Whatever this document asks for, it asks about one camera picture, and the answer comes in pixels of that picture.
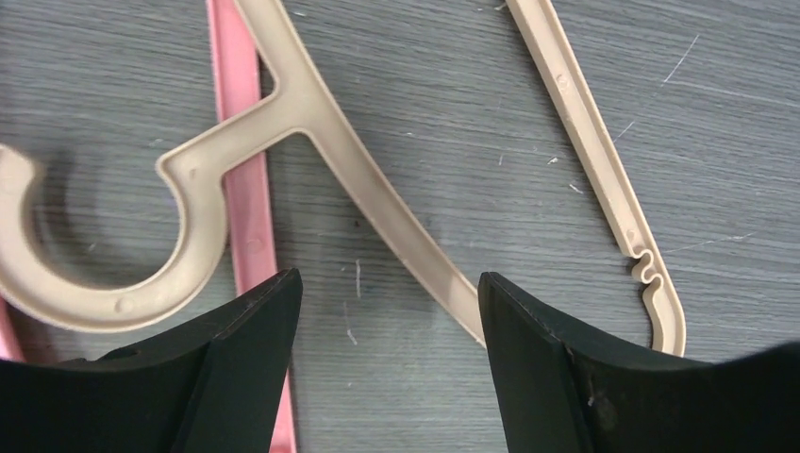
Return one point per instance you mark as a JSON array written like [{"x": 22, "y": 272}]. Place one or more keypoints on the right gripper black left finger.
[{"x": 212, "y": 384}]

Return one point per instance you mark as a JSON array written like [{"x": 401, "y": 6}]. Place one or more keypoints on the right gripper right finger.
[{"x": 563, "y": 385}]

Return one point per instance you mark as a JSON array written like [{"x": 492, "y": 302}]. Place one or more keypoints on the beige plastic hanger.
[{"x": 302, "y": 103}]

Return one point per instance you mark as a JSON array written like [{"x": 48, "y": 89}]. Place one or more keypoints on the pink plastic hanger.
[{"x": 235, "y": 71}]

